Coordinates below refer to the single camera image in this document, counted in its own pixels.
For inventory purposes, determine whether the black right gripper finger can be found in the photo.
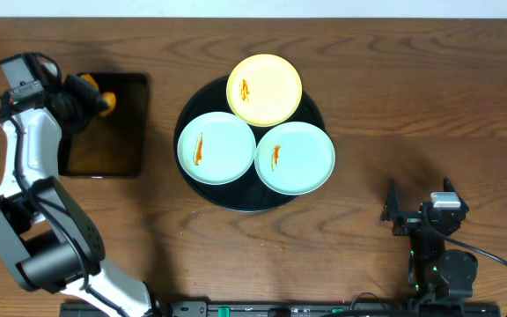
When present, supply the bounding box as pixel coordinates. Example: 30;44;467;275
443;177;458;195
380;180;400;221

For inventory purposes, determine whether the orange sponge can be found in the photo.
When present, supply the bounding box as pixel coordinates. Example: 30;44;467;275
81;73;116;117

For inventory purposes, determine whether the light green plate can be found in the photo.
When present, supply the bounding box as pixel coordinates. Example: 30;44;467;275
176;112;256;185
254;122;335;195

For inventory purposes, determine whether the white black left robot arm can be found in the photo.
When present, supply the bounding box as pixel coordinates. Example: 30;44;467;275
0;74;160;316

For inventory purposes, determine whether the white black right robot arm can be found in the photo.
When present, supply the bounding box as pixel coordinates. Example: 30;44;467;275
380;178;478;300

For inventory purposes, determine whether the black rectangular water tray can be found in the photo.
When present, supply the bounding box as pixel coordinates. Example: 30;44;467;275
58;72;150;178

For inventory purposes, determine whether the yellow plate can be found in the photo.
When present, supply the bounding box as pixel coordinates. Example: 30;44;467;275
225;54;303;127

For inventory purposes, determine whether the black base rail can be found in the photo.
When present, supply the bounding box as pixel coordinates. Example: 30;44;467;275
59;300;501;317

